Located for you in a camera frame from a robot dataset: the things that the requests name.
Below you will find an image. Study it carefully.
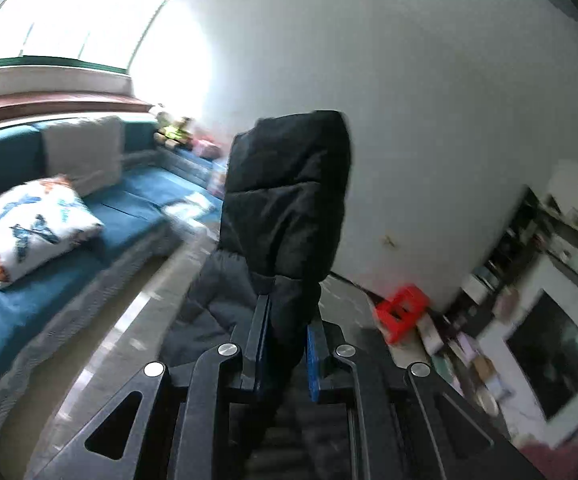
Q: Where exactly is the pink plush toy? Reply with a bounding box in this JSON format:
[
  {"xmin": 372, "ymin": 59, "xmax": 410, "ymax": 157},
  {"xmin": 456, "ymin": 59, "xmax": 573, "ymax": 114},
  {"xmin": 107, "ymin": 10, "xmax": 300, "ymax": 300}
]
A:
[{"xmin": 193, "ymin": 137, "xmax": 222, "ymax": 159}]

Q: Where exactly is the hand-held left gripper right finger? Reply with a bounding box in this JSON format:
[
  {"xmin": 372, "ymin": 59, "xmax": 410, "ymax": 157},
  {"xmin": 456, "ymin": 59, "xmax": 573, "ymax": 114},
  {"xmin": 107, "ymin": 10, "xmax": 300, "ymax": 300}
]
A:
[{"xmin": 306, "ymin": 319, "xmax": 545, "ymax": 480}]

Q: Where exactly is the black puffer jacket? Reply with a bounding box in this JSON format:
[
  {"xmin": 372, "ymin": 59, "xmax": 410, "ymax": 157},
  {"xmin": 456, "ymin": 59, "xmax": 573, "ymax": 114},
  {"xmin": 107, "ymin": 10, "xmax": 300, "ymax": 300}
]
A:
[{"xmin": 161, "ymin": 109, "xmax": 352, "ymax": 431}]

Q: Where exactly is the yellow-green plush toy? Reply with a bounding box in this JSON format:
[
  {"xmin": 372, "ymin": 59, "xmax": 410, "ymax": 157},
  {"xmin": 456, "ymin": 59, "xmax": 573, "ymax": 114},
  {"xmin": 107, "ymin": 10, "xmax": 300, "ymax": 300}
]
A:
[{"xmin": 156, "ymin": 117, "xmax": 192, "ymax": 145}]

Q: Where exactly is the red plastic stool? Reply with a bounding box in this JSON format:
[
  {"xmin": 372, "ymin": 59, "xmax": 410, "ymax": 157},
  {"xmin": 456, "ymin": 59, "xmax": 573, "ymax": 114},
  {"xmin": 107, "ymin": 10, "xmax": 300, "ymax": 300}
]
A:
[{"xmin": 373, "ymin": 284, "xmax": 431, "ymax": 345}]

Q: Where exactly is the window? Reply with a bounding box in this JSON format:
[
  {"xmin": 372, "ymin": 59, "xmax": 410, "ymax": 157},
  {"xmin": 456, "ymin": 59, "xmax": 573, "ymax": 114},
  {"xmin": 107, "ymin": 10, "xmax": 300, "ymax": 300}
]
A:
[{"xmin": 0, "ymin": 0, "xmax": 185, "ymax": 73}]

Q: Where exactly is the television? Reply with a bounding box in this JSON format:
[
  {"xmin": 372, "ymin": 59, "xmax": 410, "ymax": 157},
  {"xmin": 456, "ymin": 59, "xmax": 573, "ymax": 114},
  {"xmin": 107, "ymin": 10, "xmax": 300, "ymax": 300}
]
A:
[{"xmin": 506, "ymin": 290, "xmax": 578, "ymax": 421}]

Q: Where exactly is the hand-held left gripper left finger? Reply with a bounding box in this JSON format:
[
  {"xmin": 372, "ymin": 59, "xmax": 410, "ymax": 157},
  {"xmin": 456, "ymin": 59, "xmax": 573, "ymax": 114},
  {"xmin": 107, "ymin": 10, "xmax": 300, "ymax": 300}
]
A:
[{"xmin": 24, "ymin": 294, "xmax": 271, "ymax": 480}]

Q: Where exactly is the black shelf unit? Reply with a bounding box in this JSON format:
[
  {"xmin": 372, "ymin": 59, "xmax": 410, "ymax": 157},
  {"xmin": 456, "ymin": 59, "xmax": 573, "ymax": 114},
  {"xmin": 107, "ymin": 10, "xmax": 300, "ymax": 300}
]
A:
[{"xmin": 462, "ymin": 185, "xmax": 555, "ymax": 311}]

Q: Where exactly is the beige cushion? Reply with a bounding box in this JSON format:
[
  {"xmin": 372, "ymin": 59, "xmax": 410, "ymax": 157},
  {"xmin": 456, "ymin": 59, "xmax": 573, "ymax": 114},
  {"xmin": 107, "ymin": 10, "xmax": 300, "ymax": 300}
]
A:
[{"xmin": 43, "ymin": 115, "xmax": 124, "ymax": 197}]

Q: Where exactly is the butterfly print pillow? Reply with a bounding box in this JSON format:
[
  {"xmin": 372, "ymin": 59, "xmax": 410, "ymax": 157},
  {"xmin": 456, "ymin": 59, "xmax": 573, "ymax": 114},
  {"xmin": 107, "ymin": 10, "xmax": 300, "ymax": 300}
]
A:
[{"xmin": 0, "ymin": 175, "xmax": 104, "ymax": 291}]

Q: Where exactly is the blue sofa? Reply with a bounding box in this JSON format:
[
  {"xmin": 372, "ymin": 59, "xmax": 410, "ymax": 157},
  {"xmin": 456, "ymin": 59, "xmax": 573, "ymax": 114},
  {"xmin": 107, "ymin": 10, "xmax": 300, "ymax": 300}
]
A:
[{"xmin": 0, "ymin": 112, "xmax": 230, "ymax": 411}]

